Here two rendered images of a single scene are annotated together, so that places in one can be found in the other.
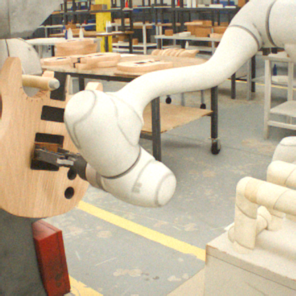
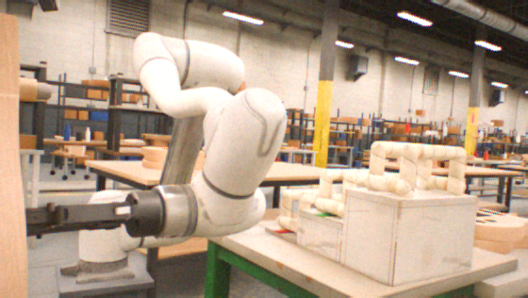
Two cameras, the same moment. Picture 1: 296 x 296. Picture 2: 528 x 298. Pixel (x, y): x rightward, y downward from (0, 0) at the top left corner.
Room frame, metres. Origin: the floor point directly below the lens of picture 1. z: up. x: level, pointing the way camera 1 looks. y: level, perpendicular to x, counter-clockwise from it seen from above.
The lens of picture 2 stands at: (0.68, 0.76, 1.22)
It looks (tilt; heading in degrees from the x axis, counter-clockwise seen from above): 3 degrees down; 280
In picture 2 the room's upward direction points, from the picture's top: 4 degrees clockwise
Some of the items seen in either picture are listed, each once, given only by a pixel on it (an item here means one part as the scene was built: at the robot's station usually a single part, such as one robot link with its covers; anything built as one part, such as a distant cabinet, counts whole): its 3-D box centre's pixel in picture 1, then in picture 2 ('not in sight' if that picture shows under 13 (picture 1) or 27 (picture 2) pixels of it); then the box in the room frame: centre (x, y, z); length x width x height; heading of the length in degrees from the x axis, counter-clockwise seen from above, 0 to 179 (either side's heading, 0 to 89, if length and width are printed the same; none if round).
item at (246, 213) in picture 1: (245, 219); (407, 173); (0.54, -0.13, 1.15); 0.03 x 0.03 x 0.09
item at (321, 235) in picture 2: not in sight; (357, 230); (0.62, -0.34, 0.98); 0.27 x 0.16 x 0.09; 45
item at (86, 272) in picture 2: not in sight; (97, 264); (1.45, -0.50, 0.73); 0.22 x 0.18 x 0.06; 40
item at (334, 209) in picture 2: not in sight; (332, 206); (0.69, -0.27, 1.04); 0.11 x 0.03 x 0.03; 135
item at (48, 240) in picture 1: (37, 250); not in sight; (1.55, 0.47, 0.49); 0.25 x 0.12 x 0.37; 47
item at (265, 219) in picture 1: (254, 222); (387, 184); (0.58, -0.15, 1.12); 0.11 x 0.03 x 0.03; 135
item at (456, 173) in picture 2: not in sight; (456, 174); (0.42, -0.25, 1.15); 0.03 x 0.03 x 0.09
